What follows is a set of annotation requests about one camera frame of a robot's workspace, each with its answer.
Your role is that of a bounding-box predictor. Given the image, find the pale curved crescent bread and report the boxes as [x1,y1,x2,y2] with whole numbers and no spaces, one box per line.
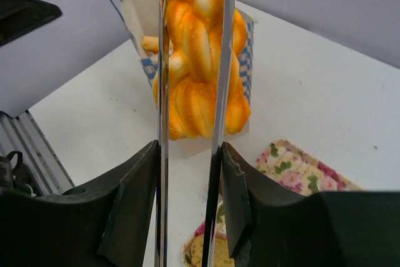
[141,36,159,54]

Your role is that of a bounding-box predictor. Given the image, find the metal serving tongs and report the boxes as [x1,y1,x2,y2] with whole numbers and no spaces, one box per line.
[154,0,235,266]

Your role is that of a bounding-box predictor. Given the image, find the long orange wavy bread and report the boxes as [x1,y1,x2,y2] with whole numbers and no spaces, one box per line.
[151,0,252,141]

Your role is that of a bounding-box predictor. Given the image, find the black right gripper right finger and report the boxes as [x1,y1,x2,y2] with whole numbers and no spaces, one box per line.
[222,143,399,266]

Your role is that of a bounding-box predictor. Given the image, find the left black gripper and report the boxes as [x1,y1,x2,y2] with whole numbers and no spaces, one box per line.
[1,0,62,46]

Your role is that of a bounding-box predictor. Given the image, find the floral serving tray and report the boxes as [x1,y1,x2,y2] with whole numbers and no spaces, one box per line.
[181,139,362,266]

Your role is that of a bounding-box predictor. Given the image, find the blue checkered paper bag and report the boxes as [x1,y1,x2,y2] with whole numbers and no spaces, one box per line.
[116,0,254,156]

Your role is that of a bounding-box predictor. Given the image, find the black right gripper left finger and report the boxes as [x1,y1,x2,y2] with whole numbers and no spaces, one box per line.
[1,141,158,266]

